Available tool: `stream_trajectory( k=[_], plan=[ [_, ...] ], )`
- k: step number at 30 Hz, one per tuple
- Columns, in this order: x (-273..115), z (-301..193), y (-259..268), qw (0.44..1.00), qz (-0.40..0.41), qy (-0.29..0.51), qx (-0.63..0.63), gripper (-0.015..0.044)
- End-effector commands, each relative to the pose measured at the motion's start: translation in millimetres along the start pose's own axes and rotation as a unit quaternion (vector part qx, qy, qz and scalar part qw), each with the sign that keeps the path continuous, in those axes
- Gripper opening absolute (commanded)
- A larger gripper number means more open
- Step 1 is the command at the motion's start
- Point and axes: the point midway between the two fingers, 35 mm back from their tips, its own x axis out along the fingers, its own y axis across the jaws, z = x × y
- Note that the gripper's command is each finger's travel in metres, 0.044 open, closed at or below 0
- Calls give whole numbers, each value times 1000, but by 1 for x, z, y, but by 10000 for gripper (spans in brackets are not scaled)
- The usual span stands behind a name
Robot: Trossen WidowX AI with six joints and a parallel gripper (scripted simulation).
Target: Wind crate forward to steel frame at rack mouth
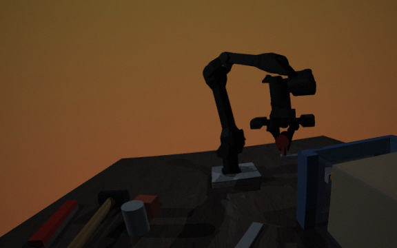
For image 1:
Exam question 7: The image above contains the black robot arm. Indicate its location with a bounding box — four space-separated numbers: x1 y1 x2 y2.
203 52 316 175

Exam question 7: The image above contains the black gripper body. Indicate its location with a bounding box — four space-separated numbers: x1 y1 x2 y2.
250 96 315 130

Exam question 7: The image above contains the black mallet with wooden handle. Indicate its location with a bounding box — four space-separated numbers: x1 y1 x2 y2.
67 189 130 248

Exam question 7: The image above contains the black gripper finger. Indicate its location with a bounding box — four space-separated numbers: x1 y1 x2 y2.
287 125 300 151
266 127 280 140

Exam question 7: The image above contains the grey cylinder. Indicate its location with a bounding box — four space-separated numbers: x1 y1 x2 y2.
121 200 150 237

